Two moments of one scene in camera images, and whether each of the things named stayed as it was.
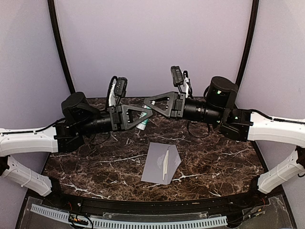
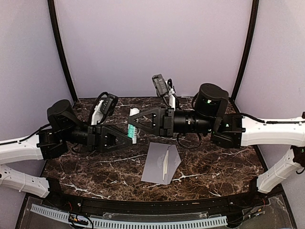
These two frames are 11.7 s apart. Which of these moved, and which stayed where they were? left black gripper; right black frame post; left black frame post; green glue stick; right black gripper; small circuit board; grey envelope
Moved: right black gripper; green glue stick; left black gripper
Stayed: left black frame post; small circuit board; right black frame post; grey envelope
